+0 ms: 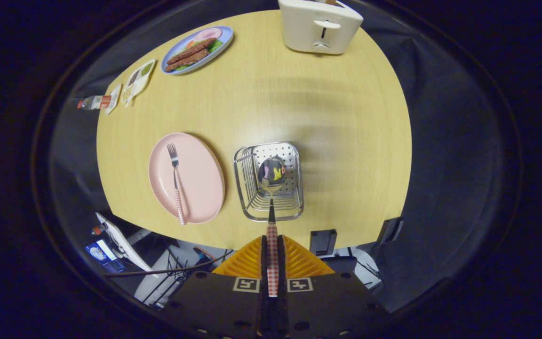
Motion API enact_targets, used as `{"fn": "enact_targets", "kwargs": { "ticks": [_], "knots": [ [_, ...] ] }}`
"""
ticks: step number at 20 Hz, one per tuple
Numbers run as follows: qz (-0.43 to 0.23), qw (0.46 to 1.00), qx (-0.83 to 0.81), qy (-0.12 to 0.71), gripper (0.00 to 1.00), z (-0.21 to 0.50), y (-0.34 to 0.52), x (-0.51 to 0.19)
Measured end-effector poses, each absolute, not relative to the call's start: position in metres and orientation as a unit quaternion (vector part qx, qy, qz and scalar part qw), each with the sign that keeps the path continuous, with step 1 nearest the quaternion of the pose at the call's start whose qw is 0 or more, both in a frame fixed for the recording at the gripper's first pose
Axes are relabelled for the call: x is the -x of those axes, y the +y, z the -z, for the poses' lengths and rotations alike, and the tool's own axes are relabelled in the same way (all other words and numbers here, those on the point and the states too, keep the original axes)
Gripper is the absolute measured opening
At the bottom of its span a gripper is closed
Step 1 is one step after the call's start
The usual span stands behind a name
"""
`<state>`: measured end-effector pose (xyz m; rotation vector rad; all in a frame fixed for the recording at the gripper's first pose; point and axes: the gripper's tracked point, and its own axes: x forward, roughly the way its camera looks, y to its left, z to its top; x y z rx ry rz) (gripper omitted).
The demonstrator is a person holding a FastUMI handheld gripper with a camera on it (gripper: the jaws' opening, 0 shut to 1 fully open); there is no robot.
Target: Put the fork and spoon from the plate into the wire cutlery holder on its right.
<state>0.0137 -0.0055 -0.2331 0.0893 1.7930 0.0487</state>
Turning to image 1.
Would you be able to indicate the small white square coaster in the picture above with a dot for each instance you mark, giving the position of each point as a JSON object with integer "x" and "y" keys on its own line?
{"x": 115, "y": 96}

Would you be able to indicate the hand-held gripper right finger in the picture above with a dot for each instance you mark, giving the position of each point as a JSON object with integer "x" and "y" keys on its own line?
{"x": 281, "y": 263}

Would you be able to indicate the black table clamp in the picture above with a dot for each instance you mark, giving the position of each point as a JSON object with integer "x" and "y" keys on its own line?
{"x": 322, "y": 242}
{"x": 390, "y": 230}

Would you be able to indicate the white divided condiment dish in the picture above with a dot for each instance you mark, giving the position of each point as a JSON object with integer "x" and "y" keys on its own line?
{"x": 134, "y": 82}

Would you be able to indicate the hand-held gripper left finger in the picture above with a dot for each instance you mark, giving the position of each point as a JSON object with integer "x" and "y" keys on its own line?
{"x": 264, "y": 263}

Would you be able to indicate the cream white toaster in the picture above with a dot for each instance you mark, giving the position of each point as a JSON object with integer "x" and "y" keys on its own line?
{"x": 308, "y": 33}

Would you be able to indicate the white flat device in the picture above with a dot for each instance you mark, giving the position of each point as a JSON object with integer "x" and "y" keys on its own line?
{"x": 123, "y": 242}

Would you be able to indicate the brown sausage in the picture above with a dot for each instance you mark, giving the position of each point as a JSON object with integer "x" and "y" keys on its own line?
{"x": 191, "y": 51}
{"x": 188, "y": 61}

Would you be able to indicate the blue lit screen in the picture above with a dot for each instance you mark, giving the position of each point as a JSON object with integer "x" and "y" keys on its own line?
{"x": 104, "y": 256}

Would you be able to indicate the black metal stand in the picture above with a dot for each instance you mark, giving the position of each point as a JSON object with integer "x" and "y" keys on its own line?
{"x": 172, "y": 278}

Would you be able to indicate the green lettuce leaf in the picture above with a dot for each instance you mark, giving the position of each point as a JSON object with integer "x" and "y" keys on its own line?
{"x": 215, "y": 46}

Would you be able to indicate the pink plate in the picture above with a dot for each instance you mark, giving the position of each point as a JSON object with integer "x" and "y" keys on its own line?
{"x": 200, "y": 179}

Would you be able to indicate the brown toast slice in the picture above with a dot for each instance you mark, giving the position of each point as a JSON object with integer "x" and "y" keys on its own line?
{"x": 334, "y": 2}

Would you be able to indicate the clear bottle with red cap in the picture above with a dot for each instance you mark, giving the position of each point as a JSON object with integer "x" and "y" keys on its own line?
{"x": 97, "y": 102}

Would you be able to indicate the pink ham slice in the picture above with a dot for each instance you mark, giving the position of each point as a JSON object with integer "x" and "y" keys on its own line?
{"x": 209, "y": 33}

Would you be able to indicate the blue plate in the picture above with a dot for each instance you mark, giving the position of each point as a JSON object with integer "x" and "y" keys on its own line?
{"x": 224, "y": 34}

